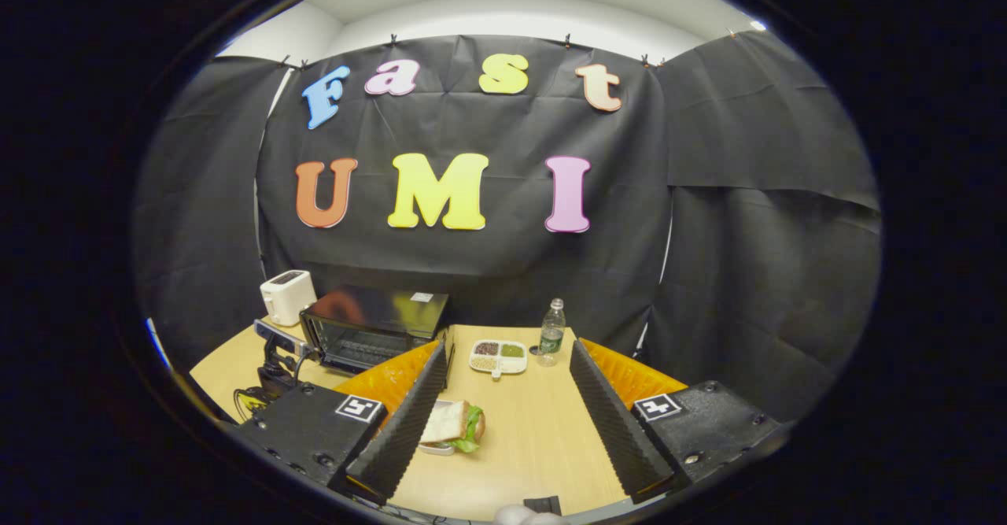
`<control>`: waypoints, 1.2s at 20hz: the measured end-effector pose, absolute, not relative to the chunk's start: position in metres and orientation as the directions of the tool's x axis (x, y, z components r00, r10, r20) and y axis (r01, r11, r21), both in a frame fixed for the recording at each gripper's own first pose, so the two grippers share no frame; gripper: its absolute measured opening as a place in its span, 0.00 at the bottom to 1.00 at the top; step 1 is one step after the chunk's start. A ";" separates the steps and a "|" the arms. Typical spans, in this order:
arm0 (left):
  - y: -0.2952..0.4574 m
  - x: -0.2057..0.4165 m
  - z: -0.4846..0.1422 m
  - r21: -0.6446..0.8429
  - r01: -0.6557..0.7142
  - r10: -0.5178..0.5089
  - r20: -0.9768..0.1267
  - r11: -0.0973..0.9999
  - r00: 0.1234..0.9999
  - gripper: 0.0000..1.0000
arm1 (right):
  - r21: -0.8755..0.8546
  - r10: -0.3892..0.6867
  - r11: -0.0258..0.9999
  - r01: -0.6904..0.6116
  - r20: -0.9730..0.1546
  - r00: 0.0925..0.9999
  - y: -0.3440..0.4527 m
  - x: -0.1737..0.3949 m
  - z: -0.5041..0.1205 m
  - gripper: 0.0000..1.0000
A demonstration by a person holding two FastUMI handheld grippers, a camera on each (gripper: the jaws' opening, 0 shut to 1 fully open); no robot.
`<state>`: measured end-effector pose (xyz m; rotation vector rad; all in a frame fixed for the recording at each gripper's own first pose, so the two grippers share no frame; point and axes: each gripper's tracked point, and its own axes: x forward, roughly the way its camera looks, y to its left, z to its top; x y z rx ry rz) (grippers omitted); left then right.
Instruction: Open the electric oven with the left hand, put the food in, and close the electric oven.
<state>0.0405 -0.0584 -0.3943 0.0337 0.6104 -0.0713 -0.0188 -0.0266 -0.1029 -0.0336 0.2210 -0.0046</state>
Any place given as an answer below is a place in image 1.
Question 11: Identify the white plastic tray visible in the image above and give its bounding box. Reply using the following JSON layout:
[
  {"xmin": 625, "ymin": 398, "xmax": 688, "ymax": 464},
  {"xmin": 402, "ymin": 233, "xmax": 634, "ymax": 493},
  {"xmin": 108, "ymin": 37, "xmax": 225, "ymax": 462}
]
[{"xmin": 417, "ymin": 399, "xmax": 471, "ymax": 457}]

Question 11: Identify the white divided bean plate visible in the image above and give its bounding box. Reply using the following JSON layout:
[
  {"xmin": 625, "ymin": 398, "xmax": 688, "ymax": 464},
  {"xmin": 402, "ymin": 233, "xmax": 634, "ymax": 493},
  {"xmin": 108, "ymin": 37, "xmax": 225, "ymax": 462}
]
[{"xmin": 469, "ymin": 339, "xmax": 529, "ymax": 381}]

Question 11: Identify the sandwich with lettuce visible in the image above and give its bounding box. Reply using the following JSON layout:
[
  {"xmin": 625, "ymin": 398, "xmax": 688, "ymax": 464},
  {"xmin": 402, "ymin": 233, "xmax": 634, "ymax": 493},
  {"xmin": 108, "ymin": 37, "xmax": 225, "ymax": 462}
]
[{"xmin": 419, "ymin": 399, "xmax": 487, "ymax": 455}]

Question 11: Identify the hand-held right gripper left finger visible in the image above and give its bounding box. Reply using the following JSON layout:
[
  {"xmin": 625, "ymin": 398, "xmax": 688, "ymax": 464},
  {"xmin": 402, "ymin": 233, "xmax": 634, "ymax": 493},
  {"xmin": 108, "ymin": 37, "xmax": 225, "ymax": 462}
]
[{"xmin": 236, "ymin": 340, "xmax": 451, "ymax": 508}]

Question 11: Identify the clear plastic water bottle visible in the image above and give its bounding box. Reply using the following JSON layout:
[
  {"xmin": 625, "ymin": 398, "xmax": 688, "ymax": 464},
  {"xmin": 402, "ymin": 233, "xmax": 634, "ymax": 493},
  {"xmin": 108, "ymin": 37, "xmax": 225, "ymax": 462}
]
[{"xmin": 537, "ymin": 298, "xmax": 567, "ymax": 368}]

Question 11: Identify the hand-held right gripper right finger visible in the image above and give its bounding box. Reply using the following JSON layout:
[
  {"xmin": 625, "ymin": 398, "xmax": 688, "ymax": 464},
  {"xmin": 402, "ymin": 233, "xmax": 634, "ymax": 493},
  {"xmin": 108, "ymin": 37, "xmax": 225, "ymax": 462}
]
[{"xmin": 568, "ymin": 338, "xmax": 788, "ymax": 506}]

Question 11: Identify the black backdrop cloth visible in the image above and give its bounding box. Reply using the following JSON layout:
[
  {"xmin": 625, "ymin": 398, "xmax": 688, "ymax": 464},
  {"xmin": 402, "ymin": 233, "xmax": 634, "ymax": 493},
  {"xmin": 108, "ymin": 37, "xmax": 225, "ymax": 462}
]
[{"xmin": 134, "ymin": 31, "xmax": 882, "ymax": 423}]

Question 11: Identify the white toaster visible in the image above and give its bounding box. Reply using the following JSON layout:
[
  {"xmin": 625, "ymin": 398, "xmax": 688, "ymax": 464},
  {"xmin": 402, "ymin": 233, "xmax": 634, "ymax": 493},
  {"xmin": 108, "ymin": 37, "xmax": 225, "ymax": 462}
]
[{"xmin": 260, "ymin": 270, "xmax": 318, "ymax": 327}]

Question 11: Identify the black electric oven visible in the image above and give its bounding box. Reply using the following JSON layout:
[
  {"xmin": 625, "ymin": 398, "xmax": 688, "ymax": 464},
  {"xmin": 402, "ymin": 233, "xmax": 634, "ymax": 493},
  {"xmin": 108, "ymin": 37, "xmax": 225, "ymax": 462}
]
[{"xmin": 299, "ymin": 285, "xmax": 456, "ymax": 390}]

